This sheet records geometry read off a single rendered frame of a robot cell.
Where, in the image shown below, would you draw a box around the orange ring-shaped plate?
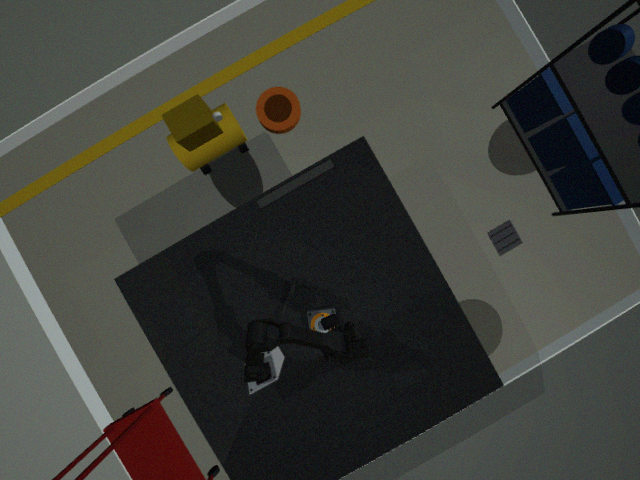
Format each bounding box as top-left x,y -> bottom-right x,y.
310,313 -> 331,333

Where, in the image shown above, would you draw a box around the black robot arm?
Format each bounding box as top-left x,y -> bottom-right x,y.
244,319 -> 370,385

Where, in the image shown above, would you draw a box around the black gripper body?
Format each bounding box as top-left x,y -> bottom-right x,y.
321,314 -> 356,365

